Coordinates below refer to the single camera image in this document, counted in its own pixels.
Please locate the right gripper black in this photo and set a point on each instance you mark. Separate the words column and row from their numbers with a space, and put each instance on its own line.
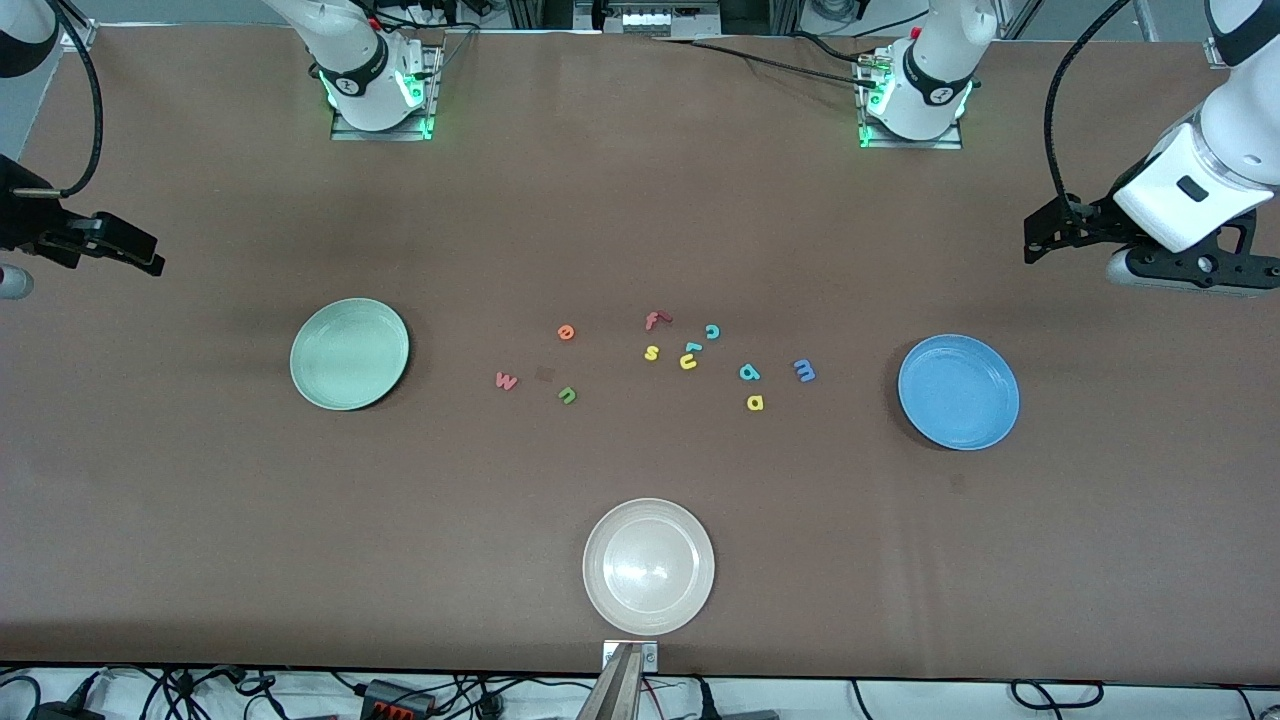
column 22, row 222

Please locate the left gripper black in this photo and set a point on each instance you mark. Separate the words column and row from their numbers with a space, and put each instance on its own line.
column 1095, row 222

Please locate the blue foam letter m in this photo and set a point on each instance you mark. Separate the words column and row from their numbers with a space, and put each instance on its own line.
column 804, row 371

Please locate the red foam letter w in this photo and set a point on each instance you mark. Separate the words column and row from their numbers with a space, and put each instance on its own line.
column 506, row 381

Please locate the green foam letter n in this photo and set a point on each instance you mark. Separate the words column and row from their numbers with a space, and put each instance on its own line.
column 567, row 396

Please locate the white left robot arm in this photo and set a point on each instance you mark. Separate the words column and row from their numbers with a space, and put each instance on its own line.
column 935, row 75

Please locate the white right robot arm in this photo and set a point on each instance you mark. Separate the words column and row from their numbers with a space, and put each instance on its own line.
column 360, row 60

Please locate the blue plate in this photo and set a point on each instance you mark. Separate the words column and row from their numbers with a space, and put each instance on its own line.
column 958, row 392

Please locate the green plate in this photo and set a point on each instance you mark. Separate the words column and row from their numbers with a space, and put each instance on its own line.
column 350, row 355

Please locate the red foam letter f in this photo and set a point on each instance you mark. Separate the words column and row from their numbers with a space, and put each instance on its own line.
column 654, row 321

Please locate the white power strip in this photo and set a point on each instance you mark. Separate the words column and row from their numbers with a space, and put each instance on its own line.
column 660, row 18

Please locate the black orange power strip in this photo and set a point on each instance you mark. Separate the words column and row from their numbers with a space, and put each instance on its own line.
column 398, row 698

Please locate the off-white plate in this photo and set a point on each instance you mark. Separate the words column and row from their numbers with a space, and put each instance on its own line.
column 648, row 567

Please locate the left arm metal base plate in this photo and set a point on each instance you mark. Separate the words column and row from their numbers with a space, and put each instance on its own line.
column 950, row 143

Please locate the aluminium frame corner foot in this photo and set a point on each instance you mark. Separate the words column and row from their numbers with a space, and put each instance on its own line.
column 1220, row 52
column 78, row 36

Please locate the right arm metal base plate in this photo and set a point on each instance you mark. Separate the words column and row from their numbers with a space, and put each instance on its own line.
column 432, row 90

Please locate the metal post bracket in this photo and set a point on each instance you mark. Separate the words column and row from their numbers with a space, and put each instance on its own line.
column 650, row 656

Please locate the grey metal camera post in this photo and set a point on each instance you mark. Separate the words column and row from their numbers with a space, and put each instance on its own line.
column 618, row 690

